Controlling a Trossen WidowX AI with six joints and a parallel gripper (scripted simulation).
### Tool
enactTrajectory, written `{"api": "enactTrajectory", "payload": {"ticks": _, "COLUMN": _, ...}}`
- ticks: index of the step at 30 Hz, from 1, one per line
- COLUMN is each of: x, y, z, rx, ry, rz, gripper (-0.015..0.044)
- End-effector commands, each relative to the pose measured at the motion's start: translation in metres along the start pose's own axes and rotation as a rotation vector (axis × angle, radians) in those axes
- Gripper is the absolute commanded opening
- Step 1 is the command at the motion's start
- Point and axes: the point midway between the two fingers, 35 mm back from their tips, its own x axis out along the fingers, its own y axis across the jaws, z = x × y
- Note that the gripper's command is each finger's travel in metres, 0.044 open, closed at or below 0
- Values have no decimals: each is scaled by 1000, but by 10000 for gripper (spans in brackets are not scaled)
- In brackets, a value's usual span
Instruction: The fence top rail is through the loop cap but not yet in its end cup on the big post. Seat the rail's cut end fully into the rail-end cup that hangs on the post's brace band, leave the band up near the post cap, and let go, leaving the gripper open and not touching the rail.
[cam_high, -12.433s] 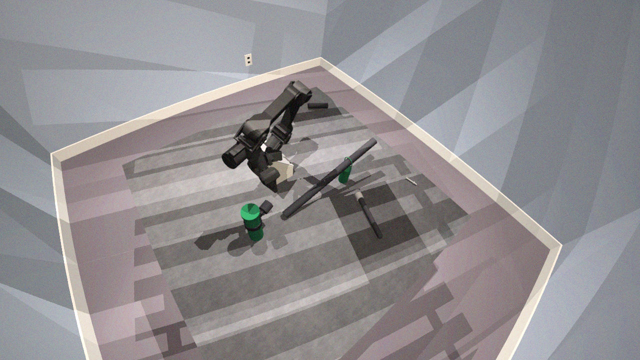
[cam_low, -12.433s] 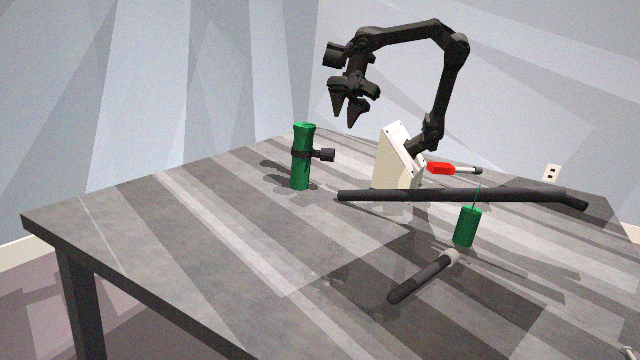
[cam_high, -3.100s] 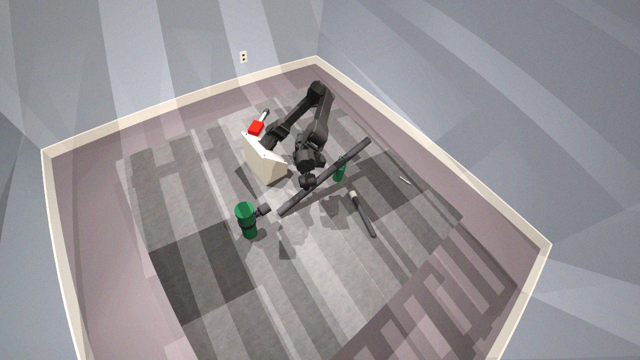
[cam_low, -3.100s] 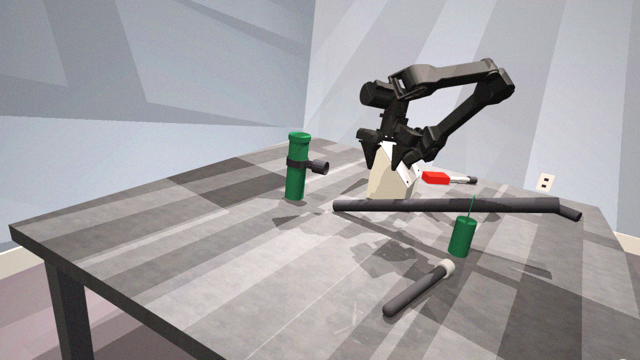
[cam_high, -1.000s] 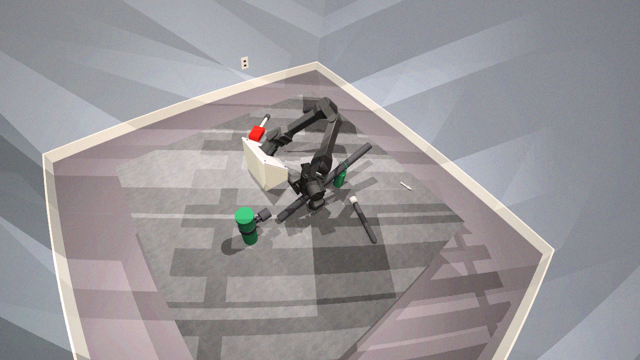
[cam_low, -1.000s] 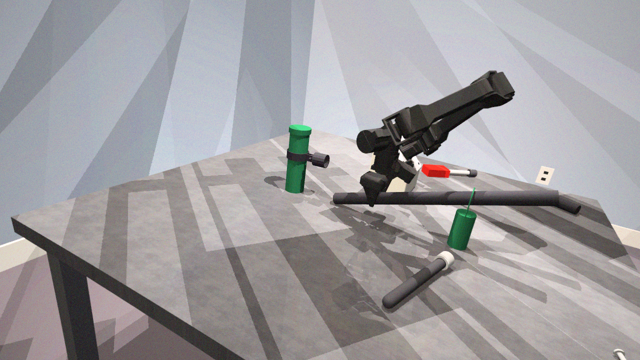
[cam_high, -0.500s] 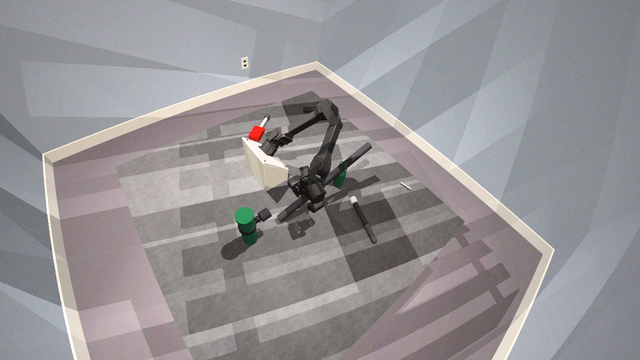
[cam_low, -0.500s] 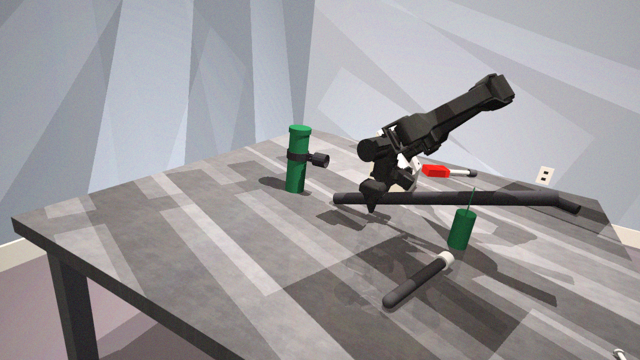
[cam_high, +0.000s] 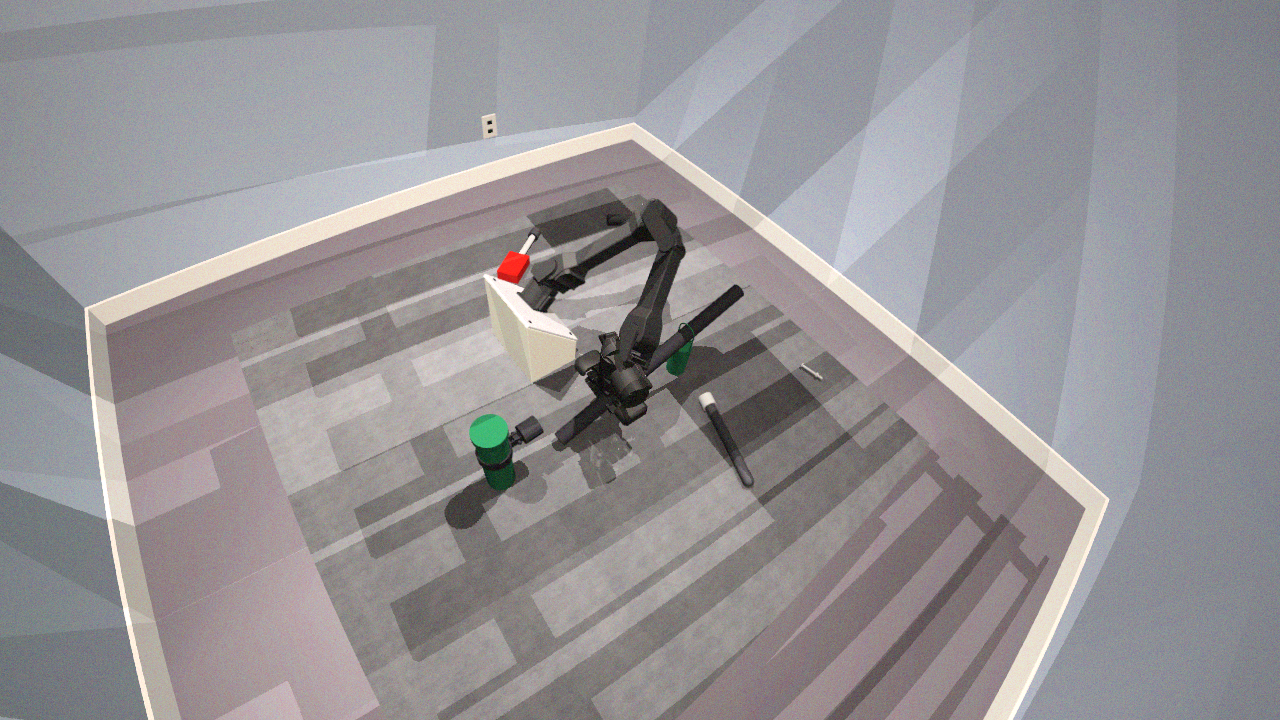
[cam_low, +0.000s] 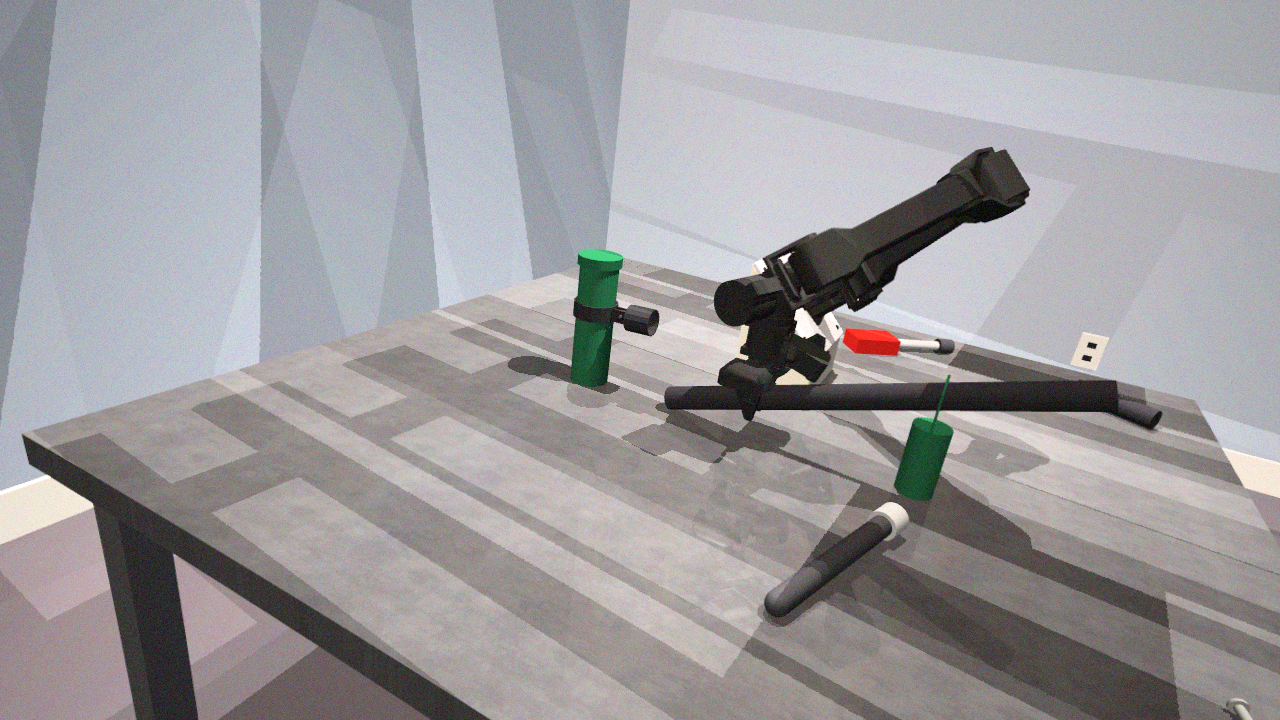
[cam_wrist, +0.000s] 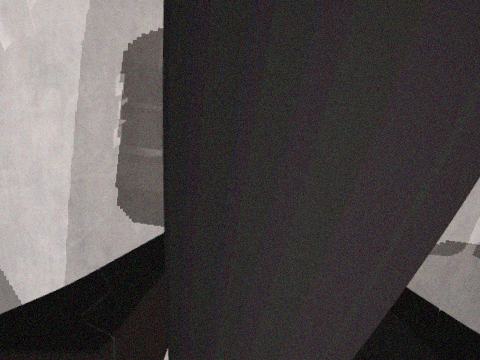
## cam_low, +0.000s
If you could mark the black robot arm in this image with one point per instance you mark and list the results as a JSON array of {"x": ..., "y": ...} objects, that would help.
[{"x": 840, "y": 265}]

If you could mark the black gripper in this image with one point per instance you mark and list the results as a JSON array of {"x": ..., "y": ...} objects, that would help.
[{"x": 753, "y": 377}]

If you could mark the green cylinder with thin rod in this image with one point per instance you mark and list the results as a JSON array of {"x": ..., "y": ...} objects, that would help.
[{"x": 924, "y": 455}]

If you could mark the green post with cap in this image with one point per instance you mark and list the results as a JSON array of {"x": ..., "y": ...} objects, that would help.
[{"x": 597, "y": 287}]

